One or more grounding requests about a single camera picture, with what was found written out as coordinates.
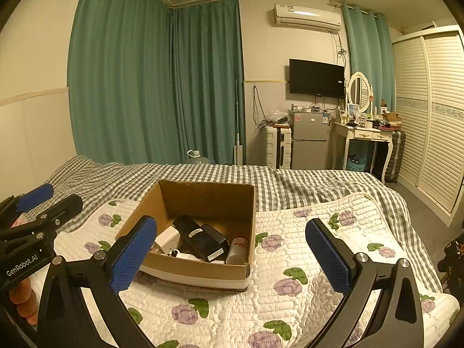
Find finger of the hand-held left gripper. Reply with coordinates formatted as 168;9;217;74
0;193;84;254
0;183;55;226

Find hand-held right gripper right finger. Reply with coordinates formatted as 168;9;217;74
305;218;436;348

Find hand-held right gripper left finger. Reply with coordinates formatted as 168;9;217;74
37;215;158;348

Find white charger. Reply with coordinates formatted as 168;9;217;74
155;226;182;257

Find black power bank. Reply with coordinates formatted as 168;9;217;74
188;224;230;262

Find white pill bottle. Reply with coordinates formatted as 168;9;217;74
226;237;251;265

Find person's left hand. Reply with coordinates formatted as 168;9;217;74
7;280;39;329

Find white floral quilt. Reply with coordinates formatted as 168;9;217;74
52;193;461;348

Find grey checked bedsheet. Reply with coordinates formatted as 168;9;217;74
39;154;445;295

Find blue plastic basket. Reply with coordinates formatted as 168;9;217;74
346;154;367;172

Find silver small fridge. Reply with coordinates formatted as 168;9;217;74
288;109;331;170

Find clear water jug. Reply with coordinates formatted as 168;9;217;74
182;149;215;166

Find white suitcase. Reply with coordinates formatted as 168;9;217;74
264;124;293;169

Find dark suitcase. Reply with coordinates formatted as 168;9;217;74
383;130;406;184

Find dark printed cloth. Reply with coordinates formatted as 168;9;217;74
436;231;464;295

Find white dressing table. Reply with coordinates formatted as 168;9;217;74
332;119;396;186

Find white mop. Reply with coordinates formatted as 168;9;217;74
233;79;246;166

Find clear plastic bag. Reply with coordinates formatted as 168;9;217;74
268;106;291;124

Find wide green curtain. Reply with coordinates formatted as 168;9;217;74
67;0;246;166

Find white oval mirror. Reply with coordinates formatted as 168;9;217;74
347;71;373;114

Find white louvred wardrobe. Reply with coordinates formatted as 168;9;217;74
391;25;464;226

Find narrow green curtain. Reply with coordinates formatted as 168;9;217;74
342;1;396;108

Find white air conditioner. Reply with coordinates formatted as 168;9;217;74
273;3;343;32

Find black wall cables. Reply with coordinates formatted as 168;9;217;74
252;85;269;132

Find black wall television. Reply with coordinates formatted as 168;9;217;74
289;58;345;99

